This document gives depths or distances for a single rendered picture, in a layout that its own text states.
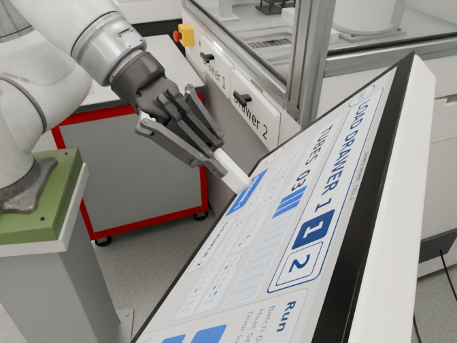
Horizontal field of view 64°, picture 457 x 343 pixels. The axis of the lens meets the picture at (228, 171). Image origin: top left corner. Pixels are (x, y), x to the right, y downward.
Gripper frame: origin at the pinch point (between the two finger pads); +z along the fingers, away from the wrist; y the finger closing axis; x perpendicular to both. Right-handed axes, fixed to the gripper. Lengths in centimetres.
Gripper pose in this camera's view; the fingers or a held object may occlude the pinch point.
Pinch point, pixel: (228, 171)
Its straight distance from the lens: 54.1
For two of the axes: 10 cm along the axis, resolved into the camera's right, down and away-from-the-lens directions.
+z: 6.9, 7.1, 1.4
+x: -5.8, 4.3, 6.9
